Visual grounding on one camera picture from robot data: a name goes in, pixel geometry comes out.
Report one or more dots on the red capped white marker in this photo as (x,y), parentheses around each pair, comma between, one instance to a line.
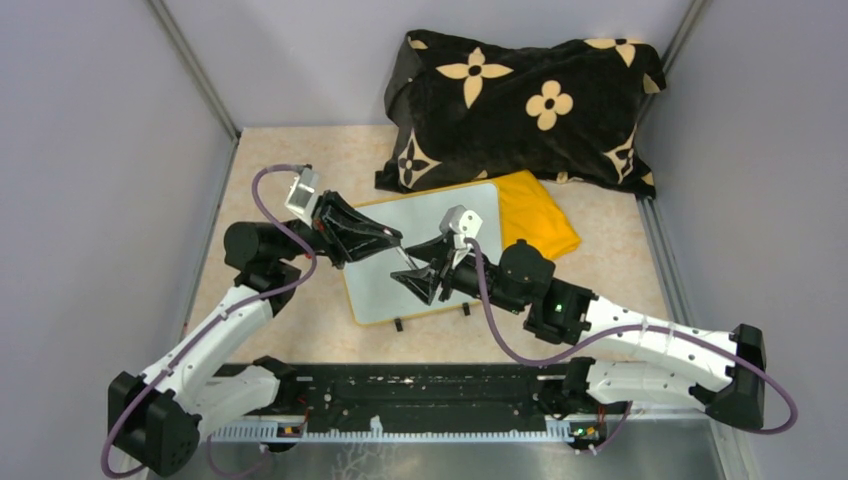
(409,262)

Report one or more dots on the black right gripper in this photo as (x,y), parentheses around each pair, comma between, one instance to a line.
(421,282)

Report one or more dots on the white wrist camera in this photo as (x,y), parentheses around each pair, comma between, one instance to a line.
(301,190)
(460,223)

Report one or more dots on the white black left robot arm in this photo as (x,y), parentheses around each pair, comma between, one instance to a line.
(218,318)

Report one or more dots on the yellow zippered fabric pouch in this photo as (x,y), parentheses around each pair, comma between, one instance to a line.
(528,212)

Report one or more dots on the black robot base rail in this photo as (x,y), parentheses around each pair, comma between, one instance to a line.
(428,402)

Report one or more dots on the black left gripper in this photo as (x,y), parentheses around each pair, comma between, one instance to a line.
(345,233)

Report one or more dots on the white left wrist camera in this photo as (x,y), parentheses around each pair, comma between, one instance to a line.
(301,190)

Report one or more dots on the black floral pillow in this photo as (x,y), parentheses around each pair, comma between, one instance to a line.
(466,110)

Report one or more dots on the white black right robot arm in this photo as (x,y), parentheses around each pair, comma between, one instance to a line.
(716,372)

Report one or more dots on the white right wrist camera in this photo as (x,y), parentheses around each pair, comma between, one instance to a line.
(460,223)

